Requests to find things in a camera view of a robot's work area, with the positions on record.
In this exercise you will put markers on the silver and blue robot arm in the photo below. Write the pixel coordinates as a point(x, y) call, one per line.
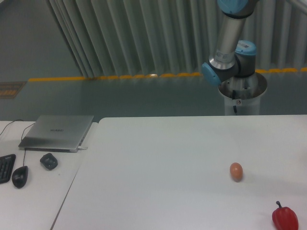
point(223, 63)

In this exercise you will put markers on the red bell pepper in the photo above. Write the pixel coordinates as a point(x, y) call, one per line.
point(284, 218)

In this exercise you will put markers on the grey pleated curtain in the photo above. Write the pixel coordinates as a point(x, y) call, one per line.
point(142, 37)

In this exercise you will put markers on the brown egg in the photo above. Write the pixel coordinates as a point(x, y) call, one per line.
point(236, 171)

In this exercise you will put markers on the closed silver laptop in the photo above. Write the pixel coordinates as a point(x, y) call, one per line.
point(57, 133)

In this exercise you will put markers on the small black gadget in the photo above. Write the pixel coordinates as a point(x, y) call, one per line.
point(49, 161)

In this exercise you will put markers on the black computer mouse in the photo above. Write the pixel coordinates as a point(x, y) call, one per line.
point(20, 176)

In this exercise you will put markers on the black keyboard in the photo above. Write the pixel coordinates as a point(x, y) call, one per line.
point(6, 167)

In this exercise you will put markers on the white cylindrical robot pedestal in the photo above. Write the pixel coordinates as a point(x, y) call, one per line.
point(242, 96)

